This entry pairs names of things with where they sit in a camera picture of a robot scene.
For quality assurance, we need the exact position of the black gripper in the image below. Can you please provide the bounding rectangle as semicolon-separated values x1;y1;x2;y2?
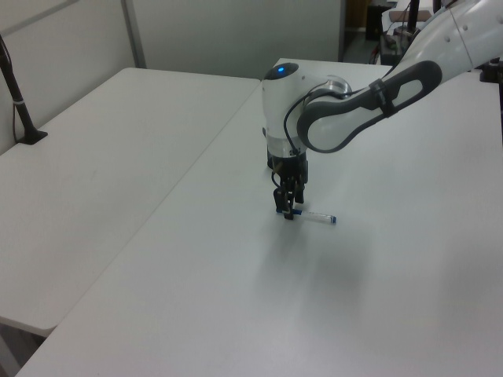
270;153;310;221

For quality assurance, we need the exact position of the blue and white marker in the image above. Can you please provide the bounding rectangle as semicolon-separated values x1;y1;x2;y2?
275;209;338;226

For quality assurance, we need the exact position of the brown desk pad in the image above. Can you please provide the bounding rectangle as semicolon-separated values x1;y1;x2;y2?
387;10;434;23

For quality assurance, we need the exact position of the black monitor stand pole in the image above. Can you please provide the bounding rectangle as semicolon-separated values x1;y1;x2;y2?
394;0;425;38

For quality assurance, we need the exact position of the black clamped stand pole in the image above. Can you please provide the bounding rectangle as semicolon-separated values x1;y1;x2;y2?
0;33;49;146
478;57;503;84

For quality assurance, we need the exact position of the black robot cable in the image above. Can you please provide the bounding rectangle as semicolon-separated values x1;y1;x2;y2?
282;78;394;156

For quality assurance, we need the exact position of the grey partition post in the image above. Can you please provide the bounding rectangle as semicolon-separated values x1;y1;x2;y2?
120;0;147;70

